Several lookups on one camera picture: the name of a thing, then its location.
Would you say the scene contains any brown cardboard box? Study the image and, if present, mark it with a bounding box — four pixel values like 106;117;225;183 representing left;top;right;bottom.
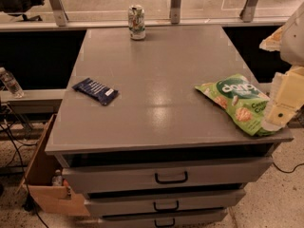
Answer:
21;114;89;217

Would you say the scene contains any middle grey drawer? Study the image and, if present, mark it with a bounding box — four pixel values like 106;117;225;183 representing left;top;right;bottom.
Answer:
85;189;245;217

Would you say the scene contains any grey drawer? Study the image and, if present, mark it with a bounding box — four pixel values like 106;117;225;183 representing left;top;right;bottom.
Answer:
85;189;245;217
99;208;227;228
63;157;273;193

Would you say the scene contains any black floor cable left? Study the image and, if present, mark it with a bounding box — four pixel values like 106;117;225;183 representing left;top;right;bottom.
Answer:
0;103;50;228

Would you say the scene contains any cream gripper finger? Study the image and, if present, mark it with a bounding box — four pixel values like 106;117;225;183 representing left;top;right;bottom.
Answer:
261;100;296;131
259;27;283;51

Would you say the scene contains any top grey drawer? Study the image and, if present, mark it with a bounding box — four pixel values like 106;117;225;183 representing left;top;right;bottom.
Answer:
63;157;273;193

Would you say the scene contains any bottom grey drawer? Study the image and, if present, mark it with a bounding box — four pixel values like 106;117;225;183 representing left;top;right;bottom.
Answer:
99;208;227;228

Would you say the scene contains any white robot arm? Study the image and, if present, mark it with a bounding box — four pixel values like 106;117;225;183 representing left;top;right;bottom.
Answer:
259;3;304;131

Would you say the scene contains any small bottle in box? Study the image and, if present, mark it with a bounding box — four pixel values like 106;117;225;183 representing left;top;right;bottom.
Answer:
51;169;63;186

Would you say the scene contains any clear plastic water bottle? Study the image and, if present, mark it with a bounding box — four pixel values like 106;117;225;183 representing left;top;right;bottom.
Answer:
0;67;24;98

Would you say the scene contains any green rice chip bag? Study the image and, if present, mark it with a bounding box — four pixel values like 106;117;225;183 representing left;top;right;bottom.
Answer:
196;74;276;137

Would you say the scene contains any dark blue snack packet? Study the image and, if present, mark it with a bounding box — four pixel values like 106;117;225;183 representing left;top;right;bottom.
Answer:
72;78;119;106

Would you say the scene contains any black floor cable right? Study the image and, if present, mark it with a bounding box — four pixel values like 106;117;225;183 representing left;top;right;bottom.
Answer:
272;161;304;175

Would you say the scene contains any white green soda can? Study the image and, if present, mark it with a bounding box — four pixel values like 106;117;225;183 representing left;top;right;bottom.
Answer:
128;5;145;40

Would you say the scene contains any grey drawer cabinet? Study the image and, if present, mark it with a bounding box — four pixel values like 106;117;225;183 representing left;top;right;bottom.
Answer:
44;25;295;228

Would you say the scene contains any black floor cable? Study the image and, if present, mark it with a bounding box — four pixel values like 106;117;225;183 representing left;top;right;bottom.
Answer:
0;103;50;228
272;161;304;175

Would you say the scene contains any metal window frame rail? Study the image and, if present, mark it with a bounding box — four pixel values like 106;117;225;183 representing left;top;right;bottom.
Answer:
1;0;291;32

